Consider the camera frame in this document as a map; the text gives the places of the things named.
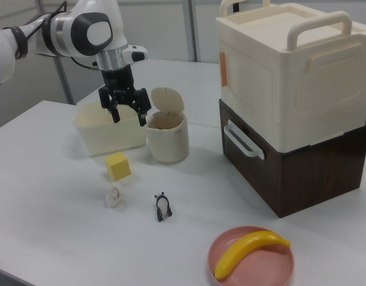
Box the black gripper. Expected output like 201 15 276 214
98 66 151 127

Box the cream trash can with lid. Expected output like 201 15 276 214
145 86 190 164

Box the white rectangular plastic tub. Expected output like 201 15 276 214
73 102 146 157

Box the yellow foam cube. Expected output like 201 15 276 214
104 151 132 181

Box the small panda figurine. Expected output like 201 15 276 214
154 191 173 223

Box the cream plastic storage box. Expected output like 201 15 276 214
215 0 366 154

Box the dark wood drawer cabinet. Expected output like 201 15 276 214
218 98 366 219

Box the yellow plastic banana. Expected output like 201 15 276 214
214 229 291 280

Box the pink round plate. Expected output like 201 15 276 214
208 226 295 286

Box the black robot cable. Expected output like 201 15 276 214
2 1 100 71

